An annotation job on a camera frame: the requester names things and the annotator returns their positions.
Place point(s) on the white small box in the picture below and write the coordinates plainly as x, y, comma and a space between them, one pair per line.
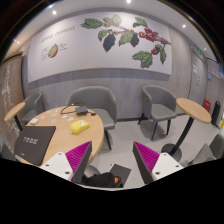
34, 121

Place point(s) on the grey armchair left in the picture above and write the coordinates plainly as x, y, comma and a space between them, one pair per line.
33, 106

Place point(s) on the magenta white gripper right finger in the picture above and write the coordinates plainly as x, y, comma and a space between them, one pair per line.
152, 165

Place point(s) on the coffee plant wall mural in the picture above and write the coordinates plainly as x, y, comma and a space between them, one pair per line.
100, 40

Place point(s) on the black mouse pad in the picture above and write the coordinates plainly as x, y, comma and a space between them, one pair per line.
32, 143

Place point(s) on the grey armchair centre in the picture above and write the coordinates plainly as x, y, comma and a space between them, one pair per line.
99, 99

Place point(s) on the yellow computer mouse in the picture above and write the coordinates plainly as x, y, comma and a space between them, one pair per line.
79, 126

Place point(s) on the grey armchair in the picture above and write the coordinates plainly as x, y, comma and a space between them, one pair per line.
158, 104
33, 106
99, 99

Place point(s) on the grey door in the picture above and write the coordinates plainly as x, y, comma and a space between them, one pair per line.
198, 77

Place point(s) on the red fire extinguisher box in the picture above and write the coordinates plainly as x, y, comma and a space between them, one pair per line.
207, 105

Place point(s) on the black backpack on floor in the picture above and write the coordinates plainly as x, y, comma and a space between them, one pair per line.
116, 177

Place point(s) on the small round table left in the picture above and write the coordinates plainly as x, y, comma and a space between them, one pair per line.
13, 114

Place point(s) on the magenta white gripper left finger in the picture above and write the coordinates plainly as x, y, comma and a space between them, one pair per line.
71, 165

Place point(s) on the black bin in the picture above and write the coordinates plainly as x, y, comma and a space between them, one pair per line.
215, 113

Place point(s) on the round wooden table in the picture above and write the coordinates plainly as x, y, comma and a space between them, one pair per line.
63, 140

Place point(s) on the black power adapter box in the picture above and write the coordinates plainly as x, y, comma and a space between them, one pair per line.
81, 110

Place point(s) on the grey armchair right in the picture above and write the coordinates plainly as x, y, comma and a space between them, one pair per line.
158, 104

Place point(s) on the grey chair bottom right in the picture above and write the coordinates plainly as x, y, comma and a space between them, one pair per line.
210, 152

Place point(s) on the tall round side table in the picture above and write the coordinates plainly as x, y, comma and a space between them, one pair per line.
195, 112

